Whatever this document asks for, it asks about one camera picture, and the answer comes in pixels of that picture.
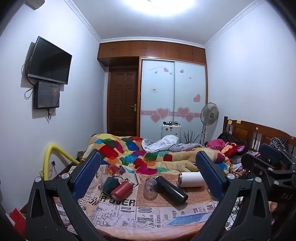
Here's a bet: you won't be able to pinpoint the white insulated cup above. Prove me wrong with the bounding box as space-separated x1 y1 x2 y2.
178 172 206 188

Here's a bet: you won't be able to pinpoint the black dotted cloth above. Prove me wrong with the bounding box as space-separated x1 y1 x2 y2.
269 137 290 151

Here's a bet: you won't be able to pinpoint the standing fan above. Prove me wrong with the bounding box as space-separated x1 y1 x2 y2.
200 102 219 145

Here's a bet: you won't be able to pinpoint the clear glass cup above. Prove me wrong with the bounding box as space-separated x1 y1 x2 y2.
143 177 159 200

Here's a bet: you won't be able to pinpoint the sliding door wardrobe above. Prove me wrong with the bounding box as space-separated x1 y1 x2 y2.
140 58 207 144

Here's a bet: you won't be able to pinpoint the colourful patchwork blanket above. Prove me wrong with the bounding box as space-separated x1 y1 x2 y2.
82 133 233 177

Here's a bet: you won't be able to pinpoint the newspaper print cloth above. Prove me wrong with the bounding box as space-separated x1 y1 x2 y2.
53 163 223 235

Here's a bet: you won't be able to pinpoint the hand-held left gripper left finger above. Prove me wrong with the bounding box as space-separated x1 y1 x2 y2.
25 151 107 241

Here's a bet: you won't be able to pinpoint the brown wooden door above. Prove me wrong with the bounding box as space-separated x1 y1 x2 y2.
107 66 139 137

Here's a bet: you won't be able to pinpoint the dark dried branches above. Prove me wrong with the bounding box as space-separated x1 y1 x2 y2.
184 130 201 144

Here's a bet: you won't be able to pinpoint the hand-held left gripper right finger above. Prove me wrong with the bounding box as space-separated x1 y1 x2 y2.
195 151 274 241

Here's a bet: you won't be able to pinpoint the black bag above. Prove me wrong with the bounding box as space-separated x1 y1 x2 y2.
217 131 237 143

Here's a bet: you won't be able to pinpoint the wooden overhead cabinet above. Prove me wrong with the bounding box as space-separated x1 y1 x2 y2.
97 41 207 68

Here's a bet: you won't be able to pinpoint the dark green cup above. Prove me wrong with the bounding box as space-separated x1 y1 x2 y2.
102 176 121 197

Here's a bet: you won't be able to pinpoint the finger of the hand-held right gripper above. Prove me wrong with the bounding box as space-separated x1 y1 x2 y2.
258 143 296 165
241 153 281 183

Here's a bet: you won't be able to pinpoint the white patterned cloth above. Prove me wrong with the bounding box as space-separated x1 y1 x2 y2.
142 134 179 153

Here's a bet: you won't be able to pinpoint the pink cloth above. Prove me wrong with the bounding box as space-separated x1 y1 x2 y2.
206 139 226 150

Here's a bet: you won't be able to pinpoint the wooden headboard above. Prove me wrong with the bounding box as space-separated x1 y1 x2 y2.
222 116 296 154

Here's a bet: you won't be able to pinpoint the small black wall monitor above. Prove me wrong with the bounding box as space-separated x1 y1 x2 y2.
33 81 61 110

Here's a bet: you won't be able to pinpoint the wall mounted television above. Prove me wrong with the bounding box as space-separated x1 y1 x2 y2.
27 36 73 85

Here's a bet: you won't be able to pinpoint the red plush toy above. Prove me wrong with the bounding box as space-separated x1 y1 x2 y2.
221 142 246 155

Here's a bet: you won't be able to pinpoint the small white cabinet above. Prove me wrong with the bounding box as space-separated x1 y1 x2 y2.
162 123 181 140

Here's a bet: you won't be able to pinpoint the white air conditioner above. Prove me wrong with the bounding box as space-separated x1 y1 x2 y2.
25 0 46 10

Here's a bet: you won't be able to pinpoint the black cable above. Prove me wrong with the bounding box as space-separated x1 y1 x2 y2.
21 56 37 100

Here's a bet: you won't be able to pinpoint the black insulated cup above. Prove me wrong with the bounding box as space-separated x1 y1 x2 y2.
154 176 189 206

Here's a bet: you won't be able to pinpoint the red insulated cup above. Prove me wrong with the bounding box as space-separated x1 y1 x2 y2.
110 180 134 202

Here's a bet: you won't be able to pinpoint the yellow foam tube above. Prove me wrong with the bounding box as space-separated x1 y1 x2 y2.
42 144 80 180

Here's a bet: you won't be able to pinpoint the red box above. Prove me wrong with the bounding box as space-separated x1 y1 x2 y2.
9 208 26 237

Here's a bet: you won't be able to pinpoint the grey cloth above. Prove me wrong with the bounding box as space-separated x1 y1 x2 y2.
169 143 204 152

